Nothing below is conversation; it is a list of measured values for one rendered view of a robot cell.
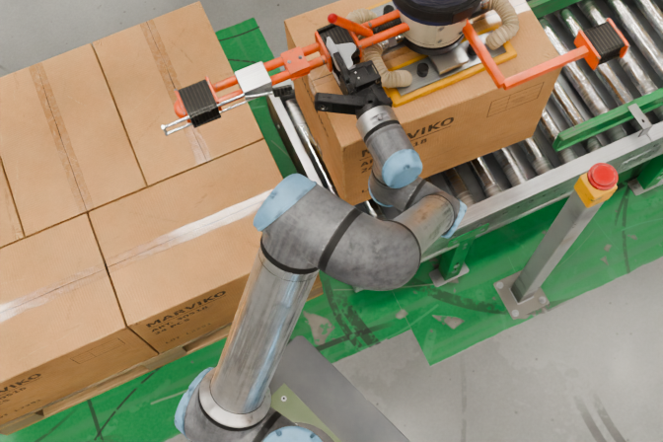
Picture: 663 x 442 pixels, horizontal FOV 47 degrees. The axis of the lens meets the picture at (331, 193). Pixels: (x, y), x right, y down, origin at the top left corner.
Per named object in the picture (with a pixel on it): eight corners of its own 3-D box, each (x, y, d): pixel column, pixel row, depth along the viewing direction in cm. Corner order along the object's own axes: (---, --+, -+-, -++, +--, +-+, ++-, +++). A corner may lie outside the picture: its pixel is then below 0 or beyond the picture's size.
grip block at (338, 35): (345, 31, 186) (345, 16, 180) (363, 62, 182) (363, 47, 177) (314, 43, 185) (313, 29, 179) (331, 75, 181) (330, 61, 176)
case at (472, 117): (473, 33, 243) (492, -54, 206) (532, 136, 228) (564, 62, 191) (295, 98, 236) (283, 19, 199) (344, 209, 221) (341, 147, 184)
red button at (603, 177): (604, 164, 189) (608, 157, 186) (619, 187, 187) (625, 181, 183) (578, 175, 188) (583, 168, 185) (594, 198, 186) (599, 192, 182)
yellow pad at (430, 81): (496, 27, 196) (500, 16, 192) (516, 57, 193) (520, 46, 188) (376, 77, 192) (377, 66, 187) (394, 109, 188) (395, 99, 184)
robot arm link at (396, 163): (384, 195, 171) (390, 176, 162) (360, 150, 175) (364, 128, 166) (421, 181, 173) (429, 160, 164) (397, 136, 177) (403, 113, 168)
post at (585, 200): (524, 281, 281) (603, 164, 189) (534, 297, 279) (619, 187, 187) (508, 288, 280) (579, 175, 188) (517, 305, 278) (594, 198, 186)
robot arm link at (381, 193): (400, 220, 182) (406, 198, 171) (359, 195, 184) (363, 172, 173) (420, 190, 185) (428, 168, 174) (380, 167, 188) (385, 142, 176)
